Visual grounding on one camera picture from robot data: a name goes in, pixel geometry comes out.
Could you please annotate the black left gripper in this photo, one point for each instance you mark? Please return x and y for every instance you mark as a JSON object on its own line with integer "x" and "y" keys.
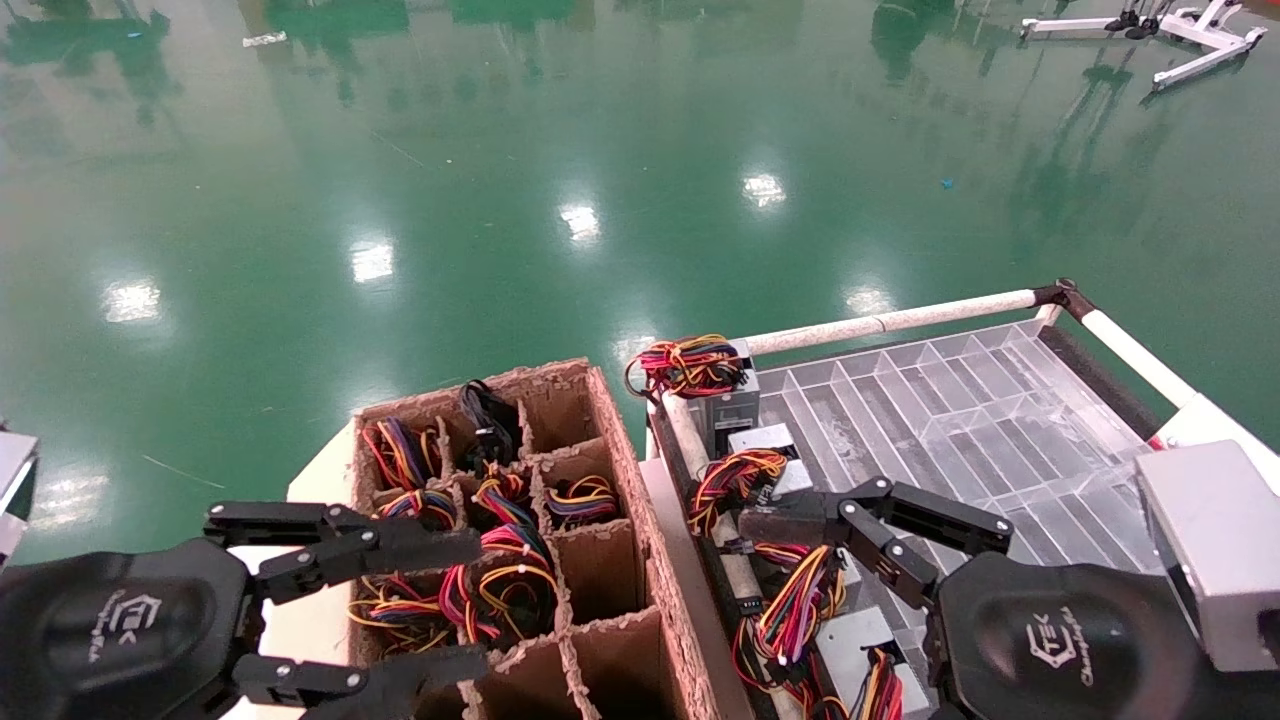
{"x": 110, "y": 630}

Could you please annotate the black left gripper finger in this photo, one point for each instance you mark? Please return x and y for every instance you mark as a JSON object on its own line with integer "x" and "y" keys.
{"x": 400, "y": 685}
{"x": 400, "y": 550}

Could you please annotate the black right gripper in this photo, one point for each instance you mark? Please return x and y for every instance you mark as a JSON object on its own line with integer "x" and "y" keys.
{"x": 1060, "y": 650}

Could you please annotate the clear plastic divider tray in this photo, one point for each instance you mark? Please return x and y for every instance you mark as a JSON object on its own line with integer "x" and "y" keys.
{"x": 980, "y": 420}

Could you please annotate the brown cardboard divider box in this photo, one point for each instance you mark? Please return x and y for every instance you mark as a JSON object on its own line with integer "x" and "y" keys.
{"x": 620, "y": 640}

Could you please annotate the black pipe corner joint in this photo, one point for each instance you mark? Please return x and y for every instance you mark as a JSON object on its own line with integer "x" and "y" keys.
{"x": 1065, "y": 297}

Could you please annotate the white red label sign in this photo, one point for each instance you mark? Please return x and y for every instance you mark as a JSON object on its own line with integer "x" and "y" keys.
{"x": 1210, "y": 425}

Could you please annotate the white paper scrap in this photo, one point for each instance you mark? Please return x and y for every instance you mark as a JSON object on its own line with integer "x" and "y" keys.
{"x": 265, "y": 39}

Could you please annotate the white floor stand base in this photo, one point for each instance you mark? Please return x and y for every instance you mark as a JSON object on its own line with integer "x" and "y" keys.
{"x": 1200, "y": 30}

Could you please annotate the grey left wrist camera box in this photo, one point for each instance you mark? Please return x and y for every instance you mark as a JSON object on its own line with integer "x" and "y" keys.
{"x": 14, "y": 480}

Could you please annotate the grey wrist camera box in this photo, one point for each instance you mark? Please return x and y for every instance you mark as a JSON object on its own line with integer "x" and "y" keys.
{"x": 1220, "y": 550}
{"x": 14, "y": 480}

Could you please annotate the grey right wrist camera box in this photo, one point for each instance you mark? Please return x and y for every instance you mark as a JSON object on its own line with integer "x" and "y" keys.
{"x": 1220, "y": 550}

